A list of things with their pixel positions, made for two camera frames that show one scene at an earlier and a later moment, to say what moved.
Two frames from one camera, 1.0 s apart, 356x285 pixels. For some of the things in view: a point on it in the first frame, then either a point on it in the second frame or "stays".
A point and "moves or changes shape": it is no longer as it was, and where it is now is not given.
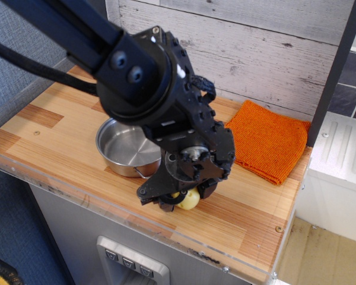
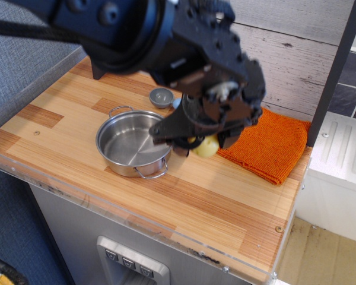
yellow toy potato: [190, 200] moves or changes shape
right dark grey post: [344, 51] stays
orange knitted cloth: [267, 144] stays
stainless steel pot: [127, 149] stays
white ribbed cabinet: [334, 194] stays
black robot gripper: [198, 146] to [222, 88]
